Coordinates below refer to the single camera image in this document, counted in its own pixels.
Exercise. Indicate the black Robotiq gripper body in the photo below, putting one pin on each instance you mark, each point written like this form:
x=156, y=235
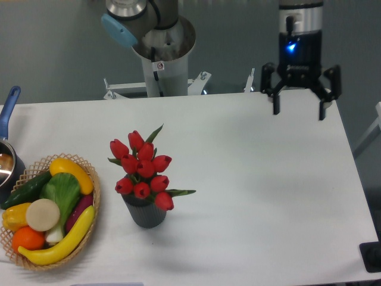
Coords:
x=300, y=59

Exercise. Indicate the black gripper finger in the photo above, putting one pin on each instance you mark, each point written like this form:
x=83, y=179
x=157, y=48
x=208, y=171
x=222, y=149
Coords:
x=273, y=91
x=327, y=95

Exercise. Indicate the red tulip bouquet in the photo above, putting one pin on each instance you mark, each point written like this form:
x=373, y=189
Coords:
x=144, y=179

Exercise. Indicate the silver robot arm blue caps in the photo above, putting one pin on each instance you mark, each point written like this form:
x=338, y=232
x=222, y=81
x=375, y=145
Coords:
x=127, y=22

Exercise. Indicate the dark grey ribbed vase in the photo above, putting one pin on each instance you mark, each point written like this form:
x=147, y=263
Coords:
x=145, y=214

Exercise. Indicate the black device at table edge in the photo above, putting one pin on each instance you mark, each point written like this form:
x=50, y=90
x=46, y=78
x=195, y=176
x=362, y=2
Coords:
x=370, y=253

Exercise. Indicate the purple eggplant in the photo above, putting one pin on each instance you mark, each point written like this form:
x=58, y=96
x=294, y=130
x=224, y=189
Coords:
x=82, y=204

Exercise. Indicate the green lettuce bok choy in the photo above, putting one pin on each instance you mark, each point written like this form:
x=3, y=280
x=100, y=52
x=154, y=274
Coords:
x=64, y=190

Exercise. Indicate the woven wicker basket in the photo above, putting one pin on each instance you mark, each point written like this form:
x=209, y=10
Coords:
x=35, y=169

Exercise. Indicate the yellow banana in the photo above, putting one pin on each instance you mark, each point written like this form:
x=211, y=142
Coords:
x=66, y=246

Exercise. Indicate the green cucumber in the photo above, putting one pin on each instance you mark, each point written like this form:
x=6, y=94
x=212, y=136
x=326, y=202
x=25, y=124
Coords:
x=27, y=192

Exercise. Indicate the beige round disc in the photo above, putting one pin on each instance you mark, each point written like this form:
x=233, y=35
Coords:
x=42, y=215

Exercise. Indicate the yellow bell pepper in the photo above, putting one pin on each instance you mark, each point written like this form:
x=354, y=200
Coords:
x=14, y=217

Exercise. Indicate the orange fruit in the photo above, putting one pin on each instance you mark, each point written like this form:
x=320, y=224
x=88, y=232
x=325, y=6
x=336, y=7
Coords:
x=28, y=238

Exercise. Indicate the white metal frame right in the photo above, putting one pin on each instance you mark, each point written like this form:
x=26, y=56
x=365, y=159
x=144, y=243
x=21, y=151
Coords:
x=367, y=138

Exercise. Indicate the white metal base bracket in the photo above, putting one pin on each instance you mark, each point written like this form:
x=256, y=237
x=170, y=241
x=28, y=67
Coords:
x=125, y=88

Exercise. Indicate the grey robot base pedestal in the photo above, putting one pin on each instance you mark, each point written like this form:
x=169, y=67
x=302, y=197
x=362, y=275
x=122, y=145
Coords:
x=164, y=56

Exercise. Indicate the blue handled steel saucepan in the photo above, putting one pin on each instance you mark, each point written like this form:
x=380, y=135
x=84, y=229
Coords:
x=12, y=167

